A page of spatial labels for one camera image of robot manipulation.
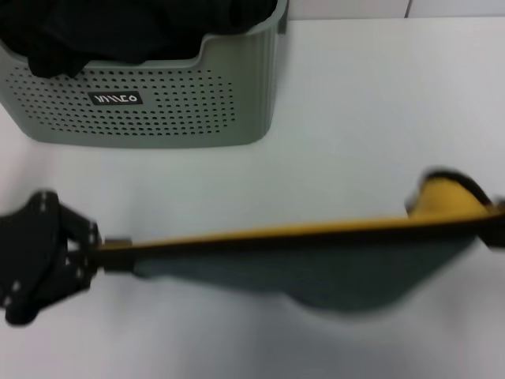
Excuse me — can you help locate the green towel with black trim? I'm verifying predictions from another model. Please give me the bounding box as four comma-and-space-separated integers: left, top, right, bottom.
93, 167, 505, 316

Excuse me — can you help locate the green perforated plastic storage box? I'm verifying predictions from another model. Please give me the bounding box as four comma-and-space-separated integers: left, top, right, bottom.
0, 0, 291, 150

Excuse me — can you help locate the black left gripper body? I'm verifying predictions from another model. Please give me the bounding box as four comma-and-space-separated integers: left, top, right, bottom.
0, 188, 70, 327

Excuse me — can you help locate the black cloth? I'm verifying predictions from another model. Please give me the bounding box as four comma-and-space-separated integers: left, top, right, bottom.
0, 0, 279, 80

